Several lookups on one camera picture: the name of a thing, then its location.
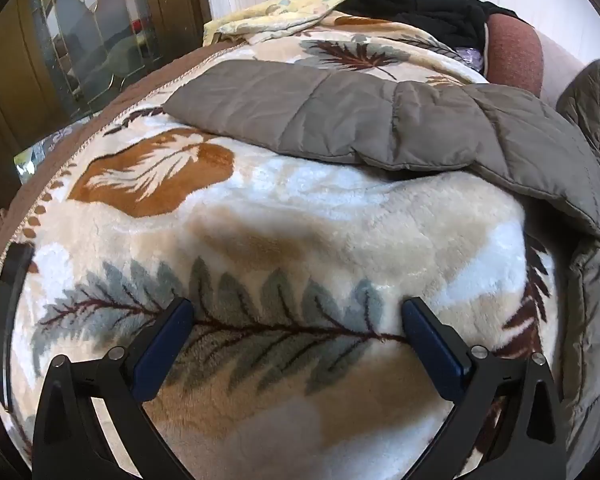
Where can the black cloth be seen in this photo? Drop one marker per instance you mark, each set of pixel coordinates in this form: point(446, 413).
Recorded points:
point(420, 2)

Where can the grey-brown quilted jacket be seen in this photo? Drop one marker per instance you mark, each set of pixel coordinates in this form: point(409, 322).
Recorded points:
point(430, 125)

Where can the wooden stained glass door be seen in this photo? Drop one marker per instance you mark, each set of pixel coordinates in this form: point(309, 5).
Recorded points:
point(85, 30)

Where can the pink and brown sofa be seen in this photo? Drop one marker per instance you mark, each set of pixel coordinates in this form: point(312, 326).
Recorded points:
point(520, 55)

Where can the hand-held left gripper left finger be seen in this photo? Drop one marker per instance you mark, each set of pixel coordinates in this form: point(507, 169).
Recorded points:
point(164, 351)

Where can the black phone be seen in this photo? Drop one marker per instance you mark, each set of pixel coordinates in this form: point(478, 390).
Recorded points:
point(7, 320)

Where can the leaf print fleece blanket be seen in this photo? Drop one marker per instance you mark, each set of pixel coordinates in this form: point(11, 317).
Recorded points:
point(330, 220)

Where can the yellow floral cloth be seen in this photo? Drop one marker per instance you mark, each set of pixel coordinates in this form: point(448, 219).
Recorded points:
point(280, 12)

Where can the clear plastic bag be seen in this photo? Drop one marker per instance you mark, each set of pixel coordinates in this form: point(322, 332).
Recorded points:
point(470, 56)

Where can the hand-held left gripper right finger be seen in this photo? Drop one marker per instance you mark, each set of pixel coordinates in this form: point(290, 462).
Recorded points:
point(432, 351)

